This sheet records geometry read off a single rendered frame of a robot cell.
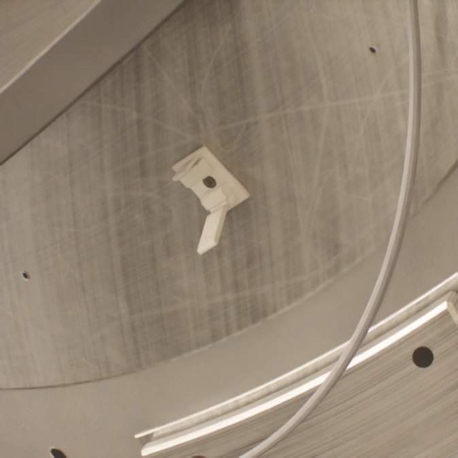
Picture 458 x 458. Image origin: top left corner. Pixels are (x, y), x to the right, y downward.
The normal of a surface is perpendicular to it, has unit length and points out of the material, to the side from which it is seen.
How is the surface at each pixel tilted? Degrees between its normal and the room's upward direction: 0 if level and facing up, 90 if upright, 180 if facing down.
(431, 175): 90
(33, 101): 90
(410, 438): 90
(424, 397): 90
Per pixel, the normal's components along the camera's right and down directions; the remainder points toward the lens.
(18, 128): -0.41, 0.55
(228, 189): 0.63, -0.40
